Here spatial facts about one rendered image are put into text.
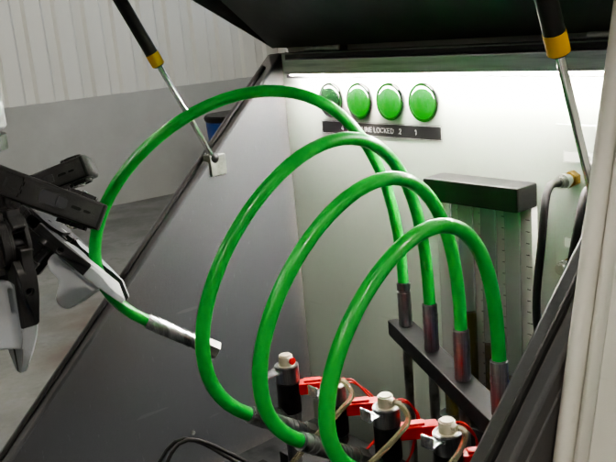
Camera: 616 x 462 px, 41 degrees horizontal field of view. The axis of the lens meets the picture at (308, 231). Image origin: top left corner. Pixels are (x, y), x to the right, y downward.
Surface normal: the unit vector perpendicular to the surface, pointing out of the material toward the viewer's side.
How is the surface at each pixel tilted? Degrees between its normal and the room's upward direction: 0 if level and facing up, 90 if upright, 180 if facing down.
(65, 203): 90
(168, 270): 90
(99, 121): 90
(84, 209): 90
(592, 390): 76
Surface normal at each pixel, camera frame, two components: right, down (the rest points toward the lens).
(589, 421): -0.76, -0.01
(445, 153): -0.76, 0.22
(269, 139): 0.65, 0.14
